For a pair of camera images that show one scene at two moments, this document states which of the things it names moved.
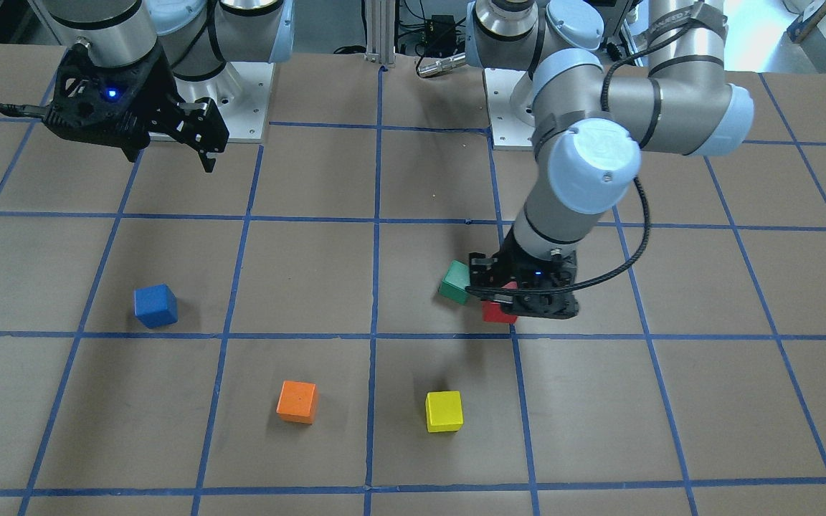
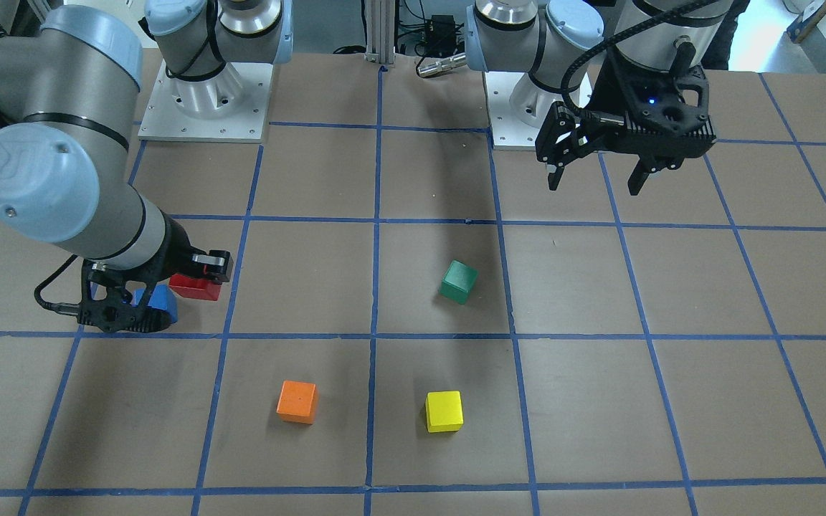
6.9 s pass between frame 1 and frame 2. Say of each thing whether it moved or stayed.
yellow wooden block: stayed
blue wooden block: stayed
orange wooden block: stayed
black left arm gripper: moved
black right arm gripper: moved
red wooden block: moved
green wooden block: stayed
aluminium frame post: stayed
